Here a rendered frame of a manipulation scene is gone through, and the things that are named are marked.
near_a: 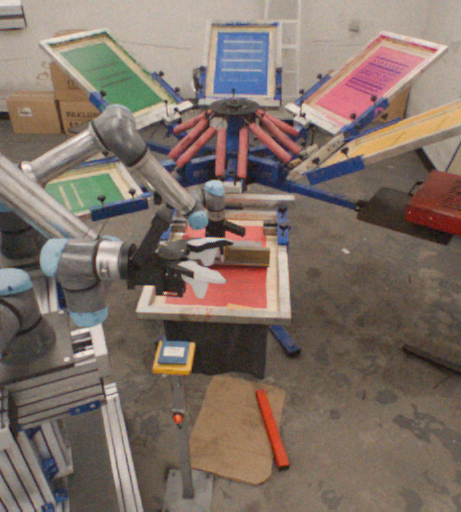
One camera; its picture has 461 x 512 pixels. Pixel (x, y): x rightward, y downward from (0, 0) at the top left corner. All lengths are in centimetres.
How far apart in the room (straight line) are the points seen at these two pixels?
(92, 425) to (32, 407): 103
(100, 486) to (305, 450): 101
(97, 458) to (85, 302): 148
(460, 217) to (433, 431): 116
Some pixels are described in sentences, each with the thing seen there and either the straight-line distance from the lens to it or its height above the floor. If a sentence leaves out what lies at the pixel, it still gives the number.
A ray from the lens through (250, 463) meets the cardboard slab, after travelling 248.
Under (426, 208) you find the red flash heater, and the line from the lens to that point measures 233.
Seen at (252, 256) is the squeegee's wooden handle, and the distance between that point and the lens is 197.
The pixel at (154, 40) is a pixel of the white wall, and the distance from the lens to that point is 623.
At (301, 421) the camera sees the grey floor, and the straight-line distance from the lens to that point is 266.
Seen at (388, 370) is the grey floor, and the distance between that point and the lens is 300.
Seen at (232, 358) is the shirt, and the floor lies 63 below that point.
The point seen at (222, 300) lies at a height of 95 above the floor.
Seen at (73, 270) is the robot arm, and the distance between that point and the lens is 89.
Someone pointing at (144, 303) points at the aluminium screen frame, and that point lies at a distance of 181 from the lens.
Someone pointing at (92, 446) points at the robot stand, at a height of 21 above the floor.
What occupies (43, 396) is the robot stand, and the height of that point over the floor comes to 111.
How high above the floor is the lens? 217
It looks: 36 degrees down
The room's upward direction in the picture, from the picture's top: straight up
